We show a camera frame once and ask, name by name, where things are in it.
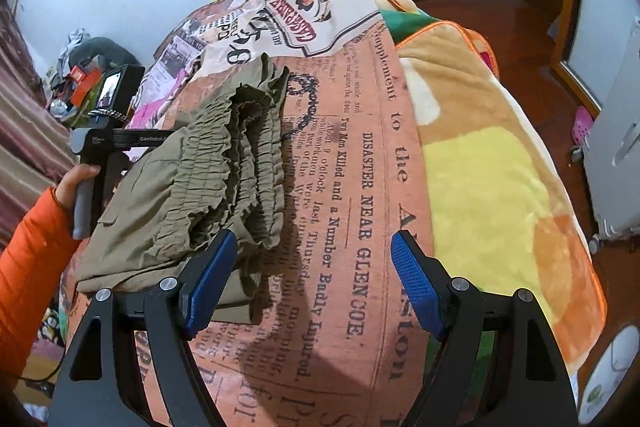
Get olive green pants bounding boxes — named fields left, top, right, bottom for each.
left=75, top=54, right=290, bottom=324

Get orange sleeve left forearm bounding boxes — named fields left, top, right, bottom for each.
left=1, top=186, right=79, bottom=388

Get person left hand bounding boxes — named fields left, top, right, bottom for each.
left=54, top=164, right=101, bottom=210

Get green patterned storage basket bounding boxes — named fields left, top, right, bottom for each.
left=58, top=82, right=100, bottom=129

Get striped pink beige curtain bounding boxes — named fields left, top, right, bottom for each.
left=0, top=0, right=75, bottom=246

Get orange box in basket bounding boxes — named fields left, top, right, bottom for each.
left=70, top=66, right=102, bottom=108

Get grey green stuffed pillow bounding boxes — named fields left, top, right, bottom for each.
left=68, top=37, right=140, bottom=72

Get yellow orange fleece blanket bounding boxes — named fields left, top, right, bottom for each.
left=375, top=0, right=608, bottom=374

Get newspaper print bed cover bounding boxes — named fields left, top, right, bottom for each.
left=134, top=0, right=430, bottom=426

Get white plastic storage cabinet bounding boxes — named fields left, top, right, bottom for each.
left=582, top=29, right=640, bottom=241

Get pink slipper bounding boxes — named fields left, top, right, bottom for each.
left=570, top=106, right=593, bottom=145

